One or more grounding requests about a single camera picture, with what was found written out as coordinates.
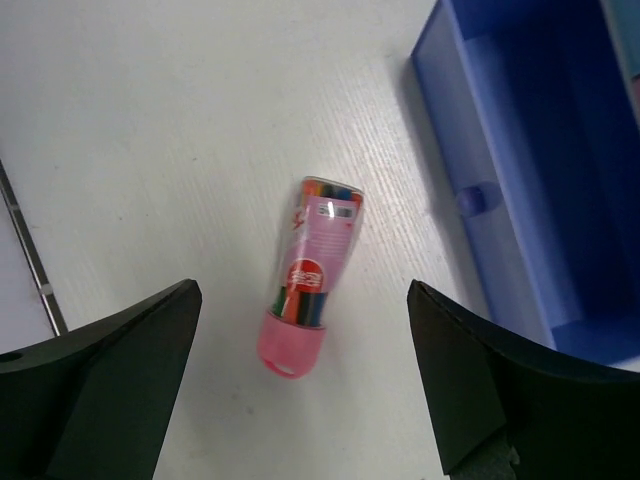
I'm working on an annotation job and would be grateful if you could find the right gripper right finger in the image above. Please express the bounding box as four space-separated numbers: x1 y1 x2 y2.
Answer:
407 281 639 479

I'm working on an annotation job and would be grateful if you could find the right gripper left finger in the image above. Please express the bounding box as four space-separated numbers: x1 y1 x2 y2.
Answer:
1 279 202 480

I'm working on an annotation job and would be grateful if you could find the pink cap clear tube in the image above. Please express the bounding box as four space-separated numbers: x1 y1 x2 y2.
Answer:
257 176 365 379

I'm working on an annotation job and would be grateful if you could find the large blue-violet drawer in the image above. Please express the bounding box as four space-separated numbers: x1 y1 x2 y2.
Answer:
411 1 639 368

